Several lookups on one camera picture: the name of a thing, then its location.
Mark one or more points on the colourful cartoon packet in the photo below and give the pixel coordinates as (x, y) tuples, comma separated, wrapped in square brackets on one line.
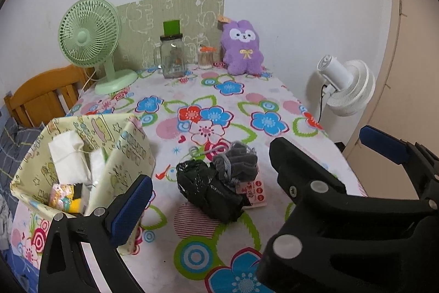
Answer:
[(61, 197)]

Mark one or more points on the black plastic bag roll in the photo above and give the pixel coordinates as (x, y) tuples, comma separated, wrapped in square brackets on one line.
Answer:
[(205, 186)]

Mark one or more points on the purple plush bunny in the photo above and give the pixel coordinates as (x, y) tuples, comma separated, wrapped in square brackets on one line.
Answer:
[(241, 56)]

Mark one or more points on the yellow and black sponge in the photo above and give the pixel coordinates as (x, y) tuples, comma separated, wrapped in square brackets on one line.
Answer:
[(77, 205)]

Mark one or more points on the tissue packet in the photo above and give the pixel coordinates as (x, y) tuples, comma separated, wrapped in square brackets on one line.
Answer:
[(97, 166)]

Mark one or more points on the glass jar with green lid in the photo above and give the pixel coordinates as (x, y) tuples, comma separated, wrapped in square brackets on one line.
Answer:
[(173, 59)]

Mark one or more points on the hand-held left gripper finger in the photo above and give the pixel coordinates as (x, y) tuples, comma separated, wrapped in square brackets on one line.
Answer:
[(132, 207)]

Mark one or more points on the yellow patterned fabric storage box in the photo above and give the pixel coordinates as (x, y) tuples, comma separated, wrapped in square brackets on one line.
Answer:
[(133, 155)]

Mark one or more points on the green desk fan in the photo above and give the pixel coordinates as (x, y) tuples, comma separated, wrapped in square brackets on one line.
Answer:
[(85, 35)]

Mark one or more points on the white standing fan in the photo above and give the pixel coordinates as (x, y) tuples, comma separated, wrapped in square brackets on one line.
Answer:
[(356, 87)]

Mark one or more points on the black stand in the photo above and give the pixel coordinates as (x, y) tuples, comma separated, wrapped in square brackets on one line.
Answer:
[(339, 146)]

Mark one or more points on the beige door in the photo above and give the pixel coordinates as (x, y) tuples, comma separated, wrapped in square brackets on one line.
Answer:
[(411, 56)]

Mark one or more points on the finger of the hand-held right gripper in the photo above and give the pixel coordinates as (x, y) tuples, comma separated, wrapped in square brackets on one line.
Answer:
[(319, 210), (380, 145)]

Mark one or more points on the floral tablecloth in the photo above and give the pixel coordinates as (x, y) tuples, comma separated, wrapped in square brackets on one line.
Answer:
[(240, 100)]

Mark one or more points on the grey knitted gloves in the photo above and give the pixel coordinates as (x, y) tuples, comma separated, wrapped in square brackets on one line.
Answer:
[(236, 159)]

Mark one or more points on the white cloth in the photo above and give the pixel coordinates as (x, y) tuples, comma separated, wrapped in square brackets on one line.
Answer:
[(65, 155)]

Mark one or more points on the green patterned cardboard panel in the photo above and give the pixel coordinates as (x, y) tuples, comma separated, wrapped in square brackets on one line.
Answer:
[(144, 18)]

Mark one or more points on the small cotton swab bottle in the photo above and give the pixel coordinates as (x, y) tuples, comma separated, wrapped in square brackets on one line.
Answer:
[(205, 59)]

